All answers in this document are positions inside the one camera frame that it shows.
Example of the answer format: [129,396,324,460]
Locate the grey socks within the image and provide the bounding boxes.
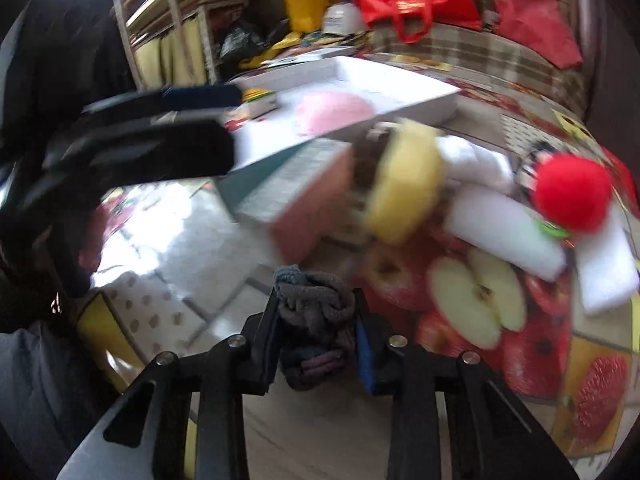
[273,266,356,391]

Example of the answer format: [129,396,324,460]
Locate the white cardboard tray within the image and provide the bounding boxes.
[214,55,461,221]

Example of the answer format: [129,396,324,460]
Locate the pink teal sponge block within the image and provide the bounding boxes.
[236,138,355,264]

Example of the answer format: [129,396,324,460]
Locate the yellow sponge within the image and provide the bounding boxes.
[363,119,444,246]

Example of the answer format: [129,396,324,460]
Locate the white foam block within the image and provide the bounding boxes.
[442,184,567,282]

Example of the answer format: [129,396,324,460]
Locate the cow print cloth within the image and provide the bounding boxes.
[515,141,555,198]

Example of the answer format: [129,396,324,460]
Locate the red plush apple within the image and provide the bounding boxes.
[530,153,613,233]

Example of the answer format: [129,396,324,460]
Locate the metal storage shelf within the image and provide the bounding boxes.
[113,0,285,88]

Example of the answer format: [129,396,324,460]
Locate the fruit pattern tablecloth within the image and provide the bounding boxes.
[78,183,639,479]

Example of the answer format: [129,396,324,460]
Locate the yellow shopping bag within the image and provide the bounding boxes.
[284,0,341,34]

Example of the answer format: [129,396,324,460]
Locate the white safety helmet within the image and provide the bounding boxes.
[321,2,368,37]

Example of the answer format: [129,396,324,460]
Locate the glossy red tote bag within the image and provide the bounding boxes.
[352,0,483,44]

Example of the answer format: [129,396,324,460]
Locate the plaid covered bench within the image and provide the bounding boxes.
[370,24,587,116]

